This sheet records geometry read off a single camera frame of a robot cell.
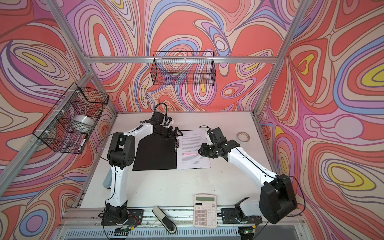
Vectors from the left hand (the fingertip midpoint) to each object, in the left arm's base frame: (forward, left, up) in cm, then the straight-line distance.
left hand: (179, 134), depth 100 cm
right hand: (-20, -15, +7) cm, 25 cm away
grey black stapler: (-50, +4, 0) cm, 50 cm away
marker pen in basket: (-21, +45, +20) cm, 54 cm away
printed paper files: (-6, -6, -5) cm, 10 cm away
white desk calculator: (-46, -15, -3) cm, 48 cm away
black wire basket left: (-14, +51, +27) cm, 59 cm away
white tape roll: (+1, -45, -5) cm, 46 cm away
